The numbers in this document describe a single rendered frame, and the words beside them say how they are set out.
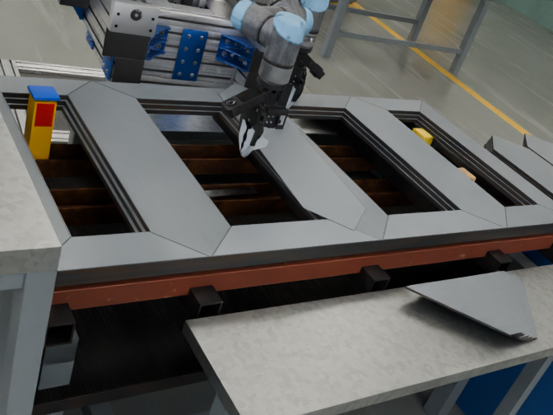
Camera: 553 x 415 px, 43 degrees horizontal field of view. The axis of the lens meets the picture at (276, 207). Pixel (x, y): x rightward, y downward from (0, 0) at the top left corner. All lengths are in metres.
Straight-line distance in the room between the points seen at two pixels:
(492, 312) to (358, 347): 0.38
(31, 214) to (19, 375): 0.25
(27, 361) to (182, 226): 0.46
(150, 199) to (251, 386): 0.45
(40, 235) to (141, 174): 0.60
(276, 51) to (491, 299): 0.76
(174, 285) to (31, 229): 0.45
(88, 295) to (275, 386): 0.37
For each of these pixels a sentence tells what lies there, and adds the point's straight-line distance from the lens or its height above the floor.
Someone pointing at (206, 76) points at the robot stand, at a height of 0.74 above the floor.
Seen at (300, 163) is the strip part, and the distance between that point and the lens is 1.79.
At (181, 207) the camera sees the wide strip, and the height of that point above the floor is 0.85.
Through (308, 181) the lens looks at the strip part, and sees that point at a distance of 1.72.
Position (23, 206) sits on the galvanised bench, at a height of 1.05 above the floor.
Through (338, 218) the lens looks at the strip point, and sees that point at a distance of 1.61.
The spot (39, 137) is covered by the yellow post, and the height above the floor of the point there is 0.78.
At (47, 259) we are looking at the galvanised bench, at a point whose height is 1.03.
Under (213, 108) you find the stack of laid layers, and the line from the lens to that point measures 1.98.
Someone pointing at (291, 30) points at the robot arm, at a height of 1.19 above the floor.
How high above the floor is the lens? 1.63
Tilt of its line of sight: 30 degrees down
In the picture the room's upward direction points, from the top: 20 degrees clockwise
